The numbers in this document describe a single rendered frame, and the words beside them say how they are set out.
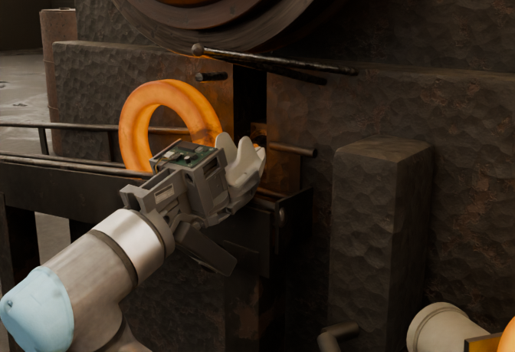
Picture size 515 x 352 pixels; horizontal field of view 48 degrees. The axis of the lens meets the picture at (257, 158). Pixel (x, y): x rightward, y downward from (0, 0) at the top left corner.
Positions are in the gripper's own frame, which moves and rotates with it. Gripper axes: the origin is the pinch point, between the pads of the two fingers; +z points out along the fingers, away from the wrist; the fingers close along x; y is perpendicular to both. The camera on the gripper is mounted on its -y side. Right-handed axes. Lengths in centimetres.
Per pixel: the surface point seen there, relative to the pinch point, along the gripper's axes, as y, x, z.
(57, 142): -105, 267, 109
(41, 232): -91, 166, 36
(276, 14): 19.2, -6.7, 0.8
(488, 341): 2.7, -35.7, -18.5
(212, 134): 3.2, 6.0, -1.1
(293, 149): 0.1, -3.4, 3.4
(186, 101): 7.5, 9.6, -0.9
